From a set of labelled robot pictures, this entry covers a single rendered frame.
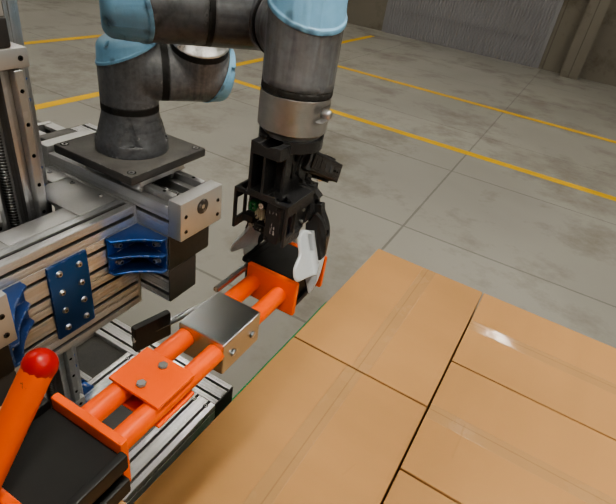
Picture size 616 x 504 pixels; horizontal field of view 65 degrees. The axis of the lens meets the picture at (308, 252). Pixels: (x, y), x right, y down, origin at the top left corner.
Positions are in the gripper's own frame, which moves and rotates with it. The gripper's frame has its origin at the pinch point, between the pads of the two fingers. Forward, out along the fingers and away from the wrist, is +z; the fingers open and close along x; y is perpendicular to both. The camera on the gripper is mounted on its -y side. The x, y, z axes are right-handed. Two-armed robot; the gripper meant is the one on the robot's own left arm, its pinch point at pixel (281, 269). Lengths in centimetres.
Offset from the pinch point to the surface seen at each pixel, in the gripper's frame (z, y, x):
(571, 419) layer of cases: 56, -63, 57
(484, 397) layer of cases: 55, -55, 35
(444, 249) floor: 110, -219, -5
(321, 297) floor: 110, -129, -43
